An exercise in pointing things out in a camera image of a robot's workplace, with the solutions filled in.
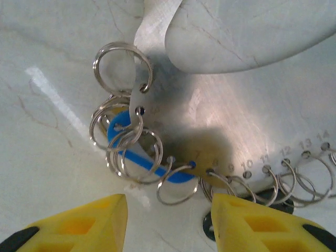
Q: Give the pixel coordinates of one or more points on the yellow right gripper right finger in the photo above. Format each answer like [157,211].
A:
[262,233]

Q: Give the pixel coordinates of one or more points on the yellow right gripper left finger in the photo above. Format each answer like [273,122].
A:
[78,231]

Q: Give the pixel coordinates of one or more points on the blue plastic key tag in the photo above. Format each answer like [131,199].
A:
[113,126]

